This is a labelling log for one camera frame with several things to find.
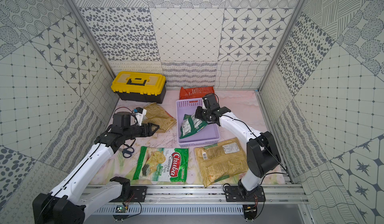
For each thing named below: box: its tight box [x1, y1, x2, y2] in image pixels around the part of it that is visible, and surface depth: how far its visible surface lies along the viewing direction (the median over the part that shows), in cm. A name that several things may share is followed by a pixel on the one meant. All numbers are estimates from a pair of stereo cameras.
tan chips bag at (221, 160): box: [194, 137, 249, 188], surface depth 84 cm
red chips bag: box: [179, 86, 215, 100], surface depth 121 cm
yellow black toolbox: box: [111, 71, 167, 104], surface depth 104 cm
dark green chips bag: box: [179, 113, 208, 139], surface depth 89 cm
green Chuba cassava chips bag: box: [133, 146, 189, 183], surface depth 84 cm
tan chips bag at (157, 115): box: [143, 103, 177, 133], surface depth 103 cm
